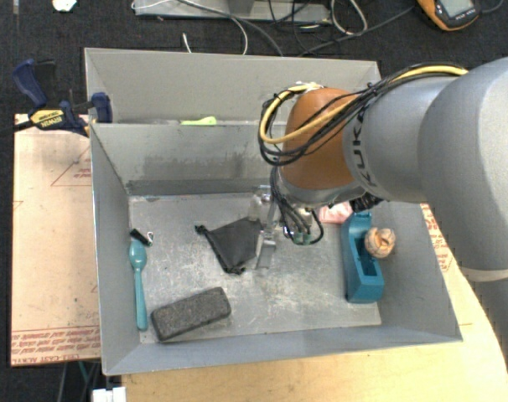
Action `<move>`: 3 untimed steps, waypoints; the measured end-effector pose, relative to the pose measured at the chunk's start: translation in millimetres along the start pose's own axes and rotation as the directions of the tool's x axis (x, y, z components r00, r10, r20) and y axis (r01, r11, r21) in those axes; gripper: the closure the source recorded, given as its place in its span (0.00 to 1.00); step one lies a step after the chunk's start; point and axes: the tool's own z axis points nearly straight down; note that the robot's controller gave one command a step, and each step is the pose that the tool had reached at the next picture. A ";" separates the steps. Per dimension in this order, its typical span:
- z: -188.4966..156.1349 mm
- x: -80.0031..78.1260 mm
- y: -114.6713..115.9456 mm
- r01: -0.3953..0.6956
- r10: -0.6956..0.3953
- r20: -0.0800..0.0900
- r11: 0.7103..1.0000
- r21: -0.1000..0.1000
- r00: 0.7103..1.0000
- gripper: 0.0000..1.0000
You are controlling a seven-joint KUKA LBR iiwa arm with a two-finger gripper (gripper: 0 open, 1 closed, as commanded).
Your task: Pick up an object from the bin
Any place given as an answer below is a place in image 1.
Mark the pink packet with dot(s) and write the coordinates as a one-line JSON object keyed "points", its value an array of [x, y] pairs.
{"points": [[334, 215]]}

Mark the grey metal bin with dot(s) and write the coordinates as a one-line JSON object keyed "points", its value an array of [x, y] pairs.
{"points": [[279, 300]]}

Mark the teal plastic box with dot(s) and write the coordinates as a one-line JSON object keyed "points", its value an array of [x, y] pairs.
{"points": [[359, 283]]}

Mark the small black clip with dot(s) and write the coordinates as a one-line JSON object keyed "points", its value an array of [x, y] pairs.
{"points": [[139, 237]]}

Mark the brown cardboard board, red print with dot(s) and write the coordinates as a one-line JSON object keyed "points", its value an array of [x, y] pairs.
{"points": [[53, 233]]}

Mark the bright green flat thing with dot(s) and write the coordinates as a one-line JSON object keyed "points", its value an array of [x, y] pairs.
{"points": [[199, 120]]}

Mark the black cloth pouch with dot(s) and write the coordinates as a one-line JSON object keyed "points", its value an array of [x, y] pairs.
{"points": [[235, 245]]}

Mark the teal plastic spoon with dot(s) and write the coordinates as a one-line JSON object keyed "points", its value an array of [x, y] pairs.
{"points": [[138, 262]]}

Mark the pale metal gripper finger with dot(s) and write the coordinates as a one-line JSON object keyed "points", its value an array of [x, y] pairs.
{"points": [[255, 207], [265, 254]]}

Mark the tan ridged ball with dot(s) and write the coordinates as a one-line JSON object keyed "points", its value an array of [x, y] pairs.
{"points": [[379, 243]]}

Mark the dark grey flat block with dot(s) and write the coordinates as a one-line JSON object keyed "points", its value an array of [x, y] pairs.
{"points": [[191, 313]]}

